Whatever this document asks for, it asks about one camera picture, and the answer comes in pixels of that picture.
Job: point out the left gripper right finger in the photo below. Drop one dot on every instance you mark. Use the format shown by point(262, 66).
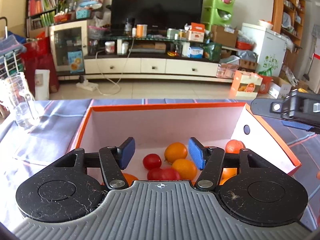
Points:
point(209, 160)

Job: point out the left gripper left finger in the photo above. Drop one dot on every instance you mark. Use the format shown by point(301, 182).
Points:
point(115, 159)

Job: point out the red tomato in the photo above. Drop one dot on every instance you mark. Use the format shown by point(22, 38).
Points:
point(166, 174)
point(152, 161)

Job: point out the orange fruit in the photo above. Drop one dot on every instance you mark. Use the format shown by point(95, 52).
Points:
point(185, 168)
point(234, 146)
point(130, 178)
point(175, 151)

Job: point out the orange cardboard box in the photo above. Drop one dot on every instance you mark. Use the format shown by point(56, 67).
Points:
point(154, 127)

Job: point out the orange white fruit carton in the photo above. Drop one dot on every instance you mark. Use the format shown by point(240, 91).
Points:
point(245, 85)

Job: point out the white chest freezer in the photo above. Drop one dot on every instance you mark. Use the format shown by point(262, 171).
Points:
point(269, 46)

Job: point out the white power strip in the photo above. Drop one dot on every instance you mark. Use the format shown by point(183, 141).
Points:
point(89, 86)

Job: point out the blue plaid tablecloth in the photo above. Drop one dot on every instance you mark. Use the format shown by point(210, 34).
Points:
point(23, 154)

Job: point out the wooden bookshelf right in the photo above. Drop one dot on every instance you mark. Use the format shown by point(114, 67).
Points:
point(288, 19)

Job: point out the white TV stand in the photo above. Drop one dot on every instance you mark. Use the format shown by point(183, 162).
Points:
point(158, 66)

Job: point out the brown cardboard box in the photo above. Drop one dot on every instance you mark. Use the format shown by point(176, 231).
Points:
point(224, 35)

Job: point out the white paper bag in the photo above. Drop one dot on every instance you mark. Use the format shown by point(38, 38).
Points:
point(42, 84)

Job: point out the clear glass jar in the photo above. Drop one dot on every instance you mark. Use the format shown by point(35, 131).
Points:
point(18, 99)

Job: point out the orange white milk carton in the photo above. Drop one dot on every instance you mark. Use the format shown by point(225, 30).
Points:
point(196, 32)

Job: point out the red shopping bag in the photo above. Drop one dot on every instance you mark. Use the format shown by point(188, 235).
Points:
point(38, 56)

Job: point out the glass door cabinet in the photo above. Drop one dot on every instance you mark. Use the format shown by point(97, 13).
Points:
point(66, 38)

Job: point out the orange cylindrical tin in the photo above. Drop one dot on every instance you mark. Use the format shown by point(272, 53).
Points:
point(141, 30)

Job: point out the green stacking bins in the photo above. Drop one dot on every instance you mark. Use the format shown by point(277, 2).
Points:
point(217, 12)

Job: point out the shopping trolley cart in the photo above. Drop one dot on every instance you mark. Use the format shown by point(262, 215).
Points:
point(11, 50)

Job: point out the black flat television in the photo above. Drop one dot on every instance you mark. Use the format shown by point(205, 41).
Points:
point(156, 14)

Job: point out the black bookshelf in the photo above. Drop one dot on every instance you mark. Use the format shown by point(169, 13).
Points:
point(42, 13)

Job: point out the beige floor air conditioner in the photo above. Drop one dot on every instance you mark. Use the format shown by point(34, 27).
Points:
point(15, 13)

